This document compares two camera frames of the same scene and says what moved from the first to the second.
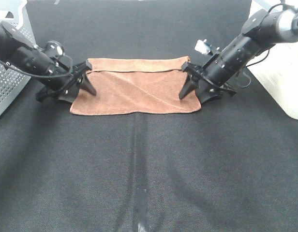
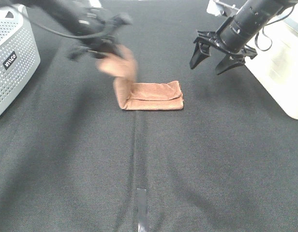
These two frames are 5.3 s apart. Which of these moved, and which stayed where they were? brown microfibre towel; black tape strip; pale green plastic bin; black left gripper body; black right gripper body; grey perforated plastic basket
Moved: black right gripper body; black left gripper body; brown microfibre towel
Stayed: black tape strip; grey perforated plastic basket; pale green plastic bin
